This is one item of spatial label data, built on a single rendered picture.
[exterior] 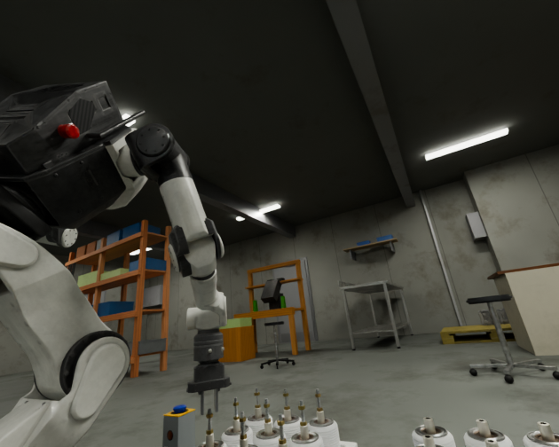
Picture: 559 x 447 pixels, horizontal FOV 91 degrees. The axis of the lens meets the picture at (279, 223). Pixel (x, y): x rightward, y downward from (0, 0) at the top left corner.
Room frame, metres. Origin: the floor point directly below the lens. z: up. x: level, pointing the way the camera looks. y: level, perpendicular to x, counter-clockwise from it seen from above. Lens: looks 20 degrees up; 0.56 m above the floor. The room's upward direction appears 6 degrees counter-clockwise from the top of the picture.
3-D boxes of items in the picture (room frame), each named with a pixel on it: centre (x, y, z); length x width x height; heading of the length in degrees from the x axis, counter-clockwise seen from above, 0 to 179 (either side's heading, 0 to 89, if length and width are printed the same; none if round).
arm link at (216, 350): (0.91, 0.26, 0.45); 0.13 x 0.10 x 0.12; 111
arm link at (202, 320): (0.92, 0.27, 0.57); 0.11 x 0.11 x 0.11; 11
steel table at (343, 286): (5.58, -1.75, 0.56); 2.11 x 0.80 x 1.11; 152
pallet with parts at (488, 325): (4.50, -3.00, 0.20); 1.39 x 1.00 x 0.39; 62
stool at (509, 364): (2.38, -1.61, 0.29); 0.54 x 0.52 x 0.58; 155
